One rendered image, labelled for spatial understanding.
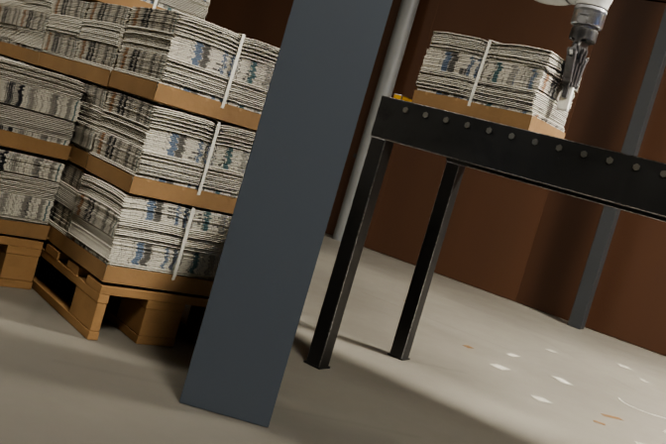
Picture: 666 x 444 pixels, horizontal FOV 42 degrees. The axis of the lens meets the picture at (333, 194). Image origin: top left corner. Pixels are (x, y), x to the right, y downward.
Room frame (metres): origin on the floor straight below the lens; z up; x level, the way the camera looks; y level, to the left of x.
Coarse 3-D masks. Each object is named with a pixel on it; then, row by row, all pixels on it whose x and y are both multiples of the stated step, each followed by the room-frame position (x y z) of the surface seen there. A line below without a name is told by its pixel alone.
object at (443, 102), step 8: (416, 96) 2.55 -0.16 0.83; (424, 96) 2.53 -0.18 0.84; (432, 96) 2.52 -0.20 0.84; (440, 96) 2.50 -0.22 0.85; (448, 96) 2.49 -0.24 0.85; (424, 104) 2.53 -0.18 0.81; (432, 104) 2.51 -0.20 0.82; (440, 104) 2.50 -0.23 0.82; (448, 104) 2.49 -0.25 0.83; (456, 104) 2.47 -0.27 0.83; (456, 112) 2.47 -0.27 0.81
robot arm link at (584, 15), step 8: (576, 8) 2.45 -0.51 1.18; (584, 8) 2.42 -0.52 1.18; (592, 8) 2.41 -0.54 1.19; (600, 8) 2.42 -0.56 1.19; (576, 16) 2.44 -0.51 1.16; (584, 16) 2.42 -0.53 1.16; (592, 16) 2.41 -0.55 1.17; (600, 16) 2.42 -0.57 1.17; (576, 24) 2.45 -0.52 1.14; (584, 24) 2.43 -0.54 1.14; (592, 24) 2.41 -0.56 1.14; (600, 24) 2.42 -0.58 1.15
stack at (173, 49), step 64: (64, 0) 2.68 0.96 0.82; (128, 64) 2.25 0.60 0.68; (192, 64) 2.12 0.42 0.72; (256, 64) 2.23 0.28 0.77; (128, 128) 2.16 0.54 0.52; (192, 128) 2.15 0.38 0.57; (64, 192) 2.37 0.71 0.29; (128, 192) 2.13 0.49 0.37; (64, 256) 2.32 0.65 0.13; (128, 256) 2.11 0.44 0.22; (192, 256) 2.22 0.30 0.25; (128, 320) 2.22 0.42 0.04; (192, 320) 2.38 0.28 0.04
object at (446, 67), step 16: (432, 48) 2.55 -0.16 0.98; (448, 48) 2.52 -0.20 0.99; (464, 48) 2.49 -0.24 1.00; (432, 64) 2.54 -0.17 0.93; (448, 64) 2.51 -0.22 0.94; (464, 64) 2.49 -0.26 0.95; (416, 80) 2.55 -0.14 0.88; (432, 80) 2.53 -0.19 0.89; (448, 80) 2.50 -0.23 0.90; (464, 80) 2.47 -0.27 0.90
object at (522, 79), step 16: (512, 48) 2.42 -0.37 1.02; (528, 48) 2.39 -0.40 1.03; (496, 64) 2.43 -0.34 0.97; (512, 64) 2.40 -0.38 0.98; (528, 64) 2.39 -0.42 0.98; (544, 64) 2.36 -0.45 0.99; (560, 64) 2.43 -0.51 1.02; (496, 80) 2.43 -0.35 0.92; (512, 80) 2.39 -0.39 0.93; (528, 80) 2.37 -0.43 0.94; (544, 80) 2.38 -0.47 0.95; (560, 80) 2.46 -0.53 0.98; (496, 96) 2.41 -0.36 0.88; (512, 96) 2.39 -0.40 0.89; (528, 96) 2.36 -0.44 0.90; (544, 96) 2.41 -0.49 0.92; (528, 112) 2.36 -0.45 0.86; (544, 112) 2.43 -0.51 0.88; (560, 112) 2.53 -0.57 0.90; (560, 128) 2.55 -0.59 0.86
